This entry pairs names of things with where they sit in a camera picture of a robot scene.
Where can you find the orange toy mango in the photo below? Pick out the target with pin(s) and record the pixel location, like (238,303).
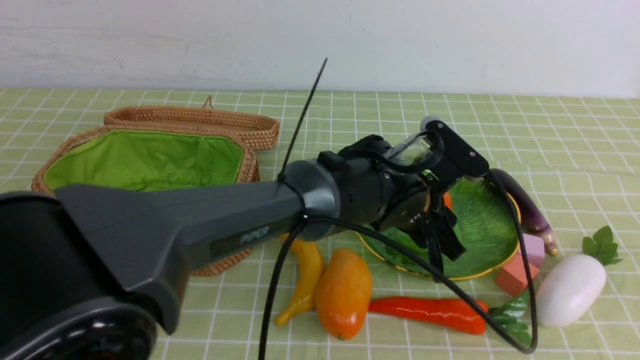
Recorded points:
(343,294)

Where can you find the yellow toy banana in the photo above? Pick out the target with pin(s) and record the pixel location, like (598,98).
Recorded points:
(311,267)

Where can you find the black cable tie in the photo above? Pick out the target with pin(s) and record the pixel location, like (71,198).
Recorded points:
(302,117)

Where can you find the lilac foam cube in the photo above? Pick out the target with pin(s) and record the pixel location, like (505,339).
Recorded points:
(535,249)

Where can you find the woven wicker basket green lining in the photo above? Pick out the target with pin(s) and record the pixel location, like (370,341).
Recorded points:
(149,158)

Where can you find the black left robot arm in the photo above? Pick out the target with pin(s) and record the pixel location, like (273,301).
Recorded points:
(89,272)

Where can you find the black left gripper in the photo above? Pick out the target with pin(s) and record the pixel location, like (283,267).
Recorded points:
(416,200)

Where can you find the purple toy eggplant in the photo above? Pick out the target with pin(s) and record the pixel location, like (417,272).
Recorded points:
(532,219)

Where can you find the orange toy persimmon green calyx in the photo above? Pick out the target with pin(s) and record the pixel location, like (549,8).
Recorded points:
(448,201)

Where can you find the pink foam cube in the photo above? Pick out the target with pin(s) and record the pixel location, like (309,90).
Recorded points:
(512,278)

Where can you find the white toy radish green leaves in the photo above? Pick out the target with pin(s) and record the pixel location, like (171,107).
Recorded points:
(575,283)

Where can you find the green leaf-shaped ceramic plate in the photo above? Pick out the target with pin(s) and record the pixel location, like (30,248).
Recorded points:
(485,227)

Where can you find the woven wicker basket lid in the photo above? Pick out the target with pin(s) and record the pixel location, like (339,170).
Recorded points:
(258,132)

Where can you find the orange toy carrot green leaves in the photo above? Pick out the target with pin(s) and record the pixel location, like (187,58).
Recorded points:
(455,314)

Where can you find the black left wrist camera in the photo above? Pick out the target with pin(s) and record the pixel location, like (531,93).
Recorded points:
(439,154)

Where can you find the green checkered tablecloth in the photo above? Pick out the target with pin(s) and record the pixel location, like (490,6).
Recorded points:
(578,157)

